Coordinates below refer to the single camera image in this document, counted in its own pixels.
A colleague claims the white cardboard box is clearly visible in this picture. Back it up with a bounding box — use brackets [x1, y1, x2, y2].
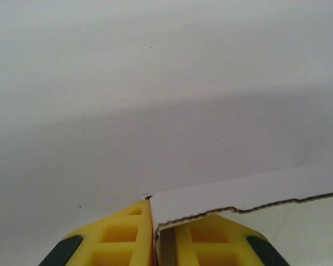
[140, 163, 333, 266]

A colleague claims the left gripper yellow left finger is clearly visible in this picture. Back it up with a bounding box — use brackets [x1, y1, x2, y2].
[37, 198, 156, 266]

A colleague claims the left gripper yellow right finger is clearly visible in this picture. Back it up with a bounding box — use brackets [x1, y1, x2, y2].
[173, 213, 289, 266]

